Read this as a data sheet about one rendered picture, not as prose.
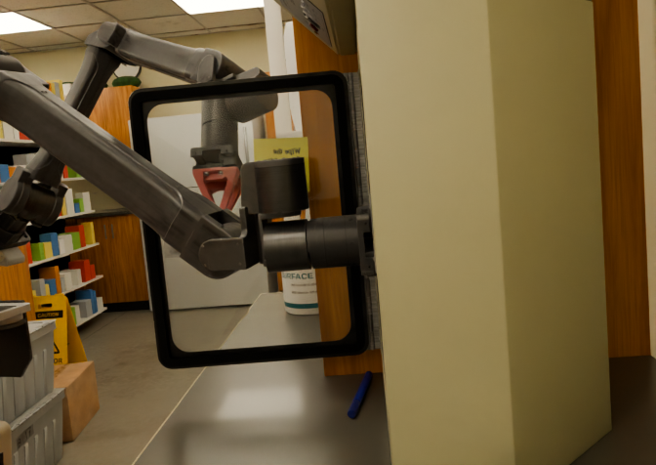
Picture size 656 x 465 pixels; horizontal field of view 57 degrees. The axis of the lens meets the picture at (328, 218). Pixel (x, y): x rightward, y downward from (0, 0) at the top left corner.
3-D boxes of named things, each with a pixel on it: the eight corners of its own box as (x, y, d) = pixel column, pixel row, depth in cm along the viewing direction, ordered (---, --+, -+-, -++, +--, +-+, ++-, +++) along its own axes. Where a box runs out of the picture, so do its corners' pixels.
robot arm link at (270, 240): (265, 268, 71) (257, 278, 65) (258, 210, 70) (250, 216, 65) (322, 263, 71) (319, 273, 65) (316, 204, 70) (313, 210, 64)
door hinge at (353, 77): (381, 348, 86) (358, 71, 83) (381, 354, 84) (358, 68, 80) (370, 349, 87) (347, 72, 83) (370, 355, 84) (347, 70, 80)
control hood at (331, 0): (356, 54, 83) (350, -21, 82) (353, -12, 51) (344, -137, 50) (274, 63, 83) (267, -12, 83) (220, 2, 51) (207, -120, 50)
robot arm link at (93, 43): (128, 42, 135) (89, 17, 128) (158, 47, 126) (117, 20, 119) (38, 221, 132) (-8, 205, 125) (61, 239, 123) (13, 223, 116)
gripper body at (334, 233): (371, 205, 72) (310, 211, 72) (374, 213, 62) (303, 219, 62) (376, 259, 72) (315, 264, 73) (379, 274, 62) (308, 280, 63)
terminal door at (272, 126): (370, 354, 85) (347, 68, 82) (159, 370, 86) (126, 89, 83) (370, 353, 86) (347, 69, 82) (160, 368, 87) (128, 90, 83)
